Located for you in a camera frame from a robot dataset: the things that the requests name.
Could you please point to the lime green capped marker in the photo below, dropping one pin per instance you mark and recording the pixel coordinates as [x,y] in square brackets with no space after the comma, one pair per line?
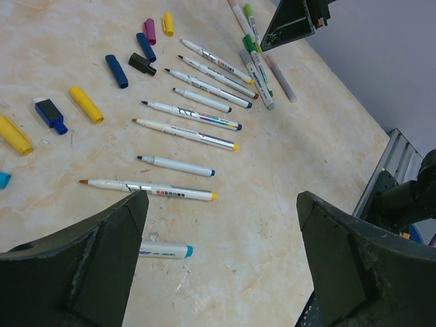
[251,20]

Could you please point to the dark blue capped marker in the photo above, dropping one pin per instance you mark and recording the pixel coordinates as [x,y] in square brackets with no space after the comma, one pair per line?
[194,115]

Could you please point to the light blue marker cap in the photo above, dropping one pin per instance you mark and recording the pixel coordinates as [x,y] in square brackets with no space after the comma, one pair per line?
[4,179]

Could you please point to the black eraser cap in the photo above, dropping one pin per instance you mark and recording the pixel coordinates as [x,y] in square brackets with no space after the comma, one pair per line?
[141,64]

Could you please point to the blue eraser-cap white marker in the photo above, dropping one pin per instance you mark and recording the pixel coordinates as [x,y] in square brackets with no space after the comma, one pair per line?
[178,165]

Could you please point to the purple grey marker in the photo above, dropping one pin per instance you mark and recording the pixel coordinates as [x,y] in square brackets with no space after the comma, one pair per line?
[281,78]

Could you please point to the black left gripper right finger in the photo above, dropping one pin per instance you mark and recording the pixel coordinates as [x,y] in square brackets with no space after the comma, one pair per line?
[363,275]

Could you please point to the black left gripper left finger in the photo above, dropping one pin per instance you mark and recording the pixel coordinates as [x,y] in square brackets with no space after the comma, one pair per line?
[78,276]

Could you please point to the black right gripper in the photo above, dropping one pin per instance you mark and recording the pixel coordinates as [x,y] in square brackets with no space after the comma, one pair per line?
[294,20]

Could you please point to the yellow capped slim marker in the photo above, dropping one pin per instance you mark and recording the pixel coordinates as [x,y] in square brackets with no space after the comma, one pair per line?
[218,61]

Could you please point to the aluminium frame rail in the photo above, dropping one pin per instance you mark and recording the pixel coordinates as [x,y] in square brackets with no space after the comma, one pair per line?
[400,159]

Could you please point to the navy marker cap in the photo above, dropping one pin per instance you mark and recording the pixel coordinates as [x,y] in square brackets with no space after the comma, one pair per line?
[146,47]

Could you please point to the orange capped white marker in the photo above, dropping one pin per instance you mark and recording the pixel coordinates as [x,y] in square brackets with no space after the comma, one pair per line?
[258,82]

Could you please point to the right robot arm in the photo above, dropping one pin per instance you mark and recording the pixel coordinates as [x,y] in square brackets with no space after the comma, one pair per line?
[401,191]

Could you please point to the pink capped white marker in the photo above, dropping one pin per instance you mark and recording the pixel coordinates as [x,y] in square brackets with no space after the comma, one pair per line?
[240,16]

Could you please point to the dark blue marker cap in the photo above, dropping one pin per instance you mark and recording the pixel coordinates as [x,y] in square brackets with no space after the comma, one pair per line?
[117,71]

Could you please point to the yellow capped clear pen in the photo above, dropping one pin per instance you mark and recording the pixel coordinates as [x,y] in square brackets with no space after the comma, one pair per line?
[188,134]

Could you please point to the black eraser-cap white marker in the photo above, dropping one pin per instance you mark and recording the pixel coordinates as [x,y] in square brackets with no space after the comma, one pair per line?
[203,100]

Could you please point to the dark green capped marker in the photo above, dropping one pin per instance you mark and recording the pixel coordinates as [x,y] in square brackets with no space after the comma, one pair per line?
[249,45]

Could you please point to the magenta capped white marker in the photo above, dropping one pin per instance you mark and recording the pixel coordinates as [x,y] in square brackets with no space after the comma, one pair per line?
[219,77]

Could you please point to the yellow clear-pen cap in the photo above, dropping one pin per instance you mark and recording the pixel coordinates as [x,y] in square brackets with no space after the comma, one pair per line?
[86,104]

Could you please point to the magenta marker cap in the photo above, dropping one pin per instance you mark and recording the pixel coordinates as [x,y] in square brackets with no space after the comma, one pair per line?
[149,31]

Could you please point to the yellow slim marker cap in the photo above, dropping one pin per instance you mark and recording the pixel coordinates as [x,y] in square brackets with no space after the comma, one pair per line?
[168,24]

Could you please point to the navy capped white marker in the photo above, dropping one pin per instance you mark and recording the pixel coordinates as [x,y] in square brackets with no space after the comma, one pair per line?
[210,88]

